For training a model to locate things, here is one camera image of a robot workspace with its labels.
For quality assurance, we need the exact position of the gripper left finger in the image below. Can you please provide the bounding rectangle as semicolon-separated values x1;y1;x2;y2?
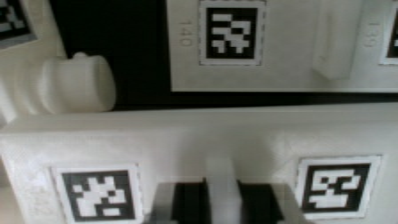
147;181;211;224

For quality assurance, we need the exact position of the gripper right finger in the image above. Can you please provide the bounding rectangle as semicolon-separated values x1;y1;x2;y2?
238;182;310;224

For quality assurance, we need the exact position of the white door panel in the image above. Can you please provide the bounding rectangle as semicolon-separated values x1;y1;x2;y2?
0;103;398;224
165;0;398;93

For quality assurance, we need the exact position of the white cabinet body box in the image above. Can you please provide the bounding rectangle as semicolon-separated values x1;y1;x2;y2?
0;0;115;128

